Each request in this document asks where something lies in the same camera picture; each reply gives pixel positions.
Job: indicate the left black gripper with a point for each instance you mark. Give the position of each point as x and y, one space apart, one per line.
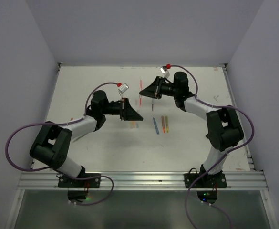
127 112

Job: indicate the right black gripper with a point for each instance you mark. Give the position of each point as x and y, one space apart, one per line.
154 89

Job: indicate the red pen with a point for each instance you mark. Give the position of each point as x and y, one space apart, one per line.
140 89

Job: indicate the orange highlighter pen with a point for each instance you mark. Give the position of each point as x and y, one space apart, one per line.
163 124

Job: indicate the yellow highlighter pen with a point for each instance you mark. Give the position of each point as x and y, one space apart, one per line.
166 124

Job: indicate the light blue highlighter pen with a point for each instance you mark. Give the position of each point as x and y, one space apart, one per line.
156 127

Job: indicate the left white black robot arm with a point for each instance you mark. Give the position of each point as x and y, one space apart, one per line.
52 143

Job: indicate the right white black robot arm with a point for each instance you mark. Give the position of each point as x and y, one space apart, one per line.
224 130

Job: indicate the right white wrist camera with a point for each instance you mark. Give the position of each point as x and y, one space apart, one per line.
164 72

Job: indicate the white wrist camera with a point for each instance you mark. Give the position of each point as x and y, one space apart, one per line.
122 87
164 72

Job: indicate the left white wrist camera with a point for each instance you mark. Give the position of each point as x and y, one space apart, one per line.
122 87

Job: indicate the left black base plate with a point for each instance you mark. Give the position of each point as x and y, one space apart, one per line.
91 180

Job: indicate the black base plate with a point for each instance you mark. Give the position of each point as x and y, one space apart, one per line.
207 181
91 180

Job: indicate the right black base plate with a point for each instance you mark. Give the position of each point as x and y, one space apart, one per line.
207 181

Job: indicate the aluminium front rail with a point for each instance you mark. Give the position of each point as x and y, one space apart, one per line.
150 181

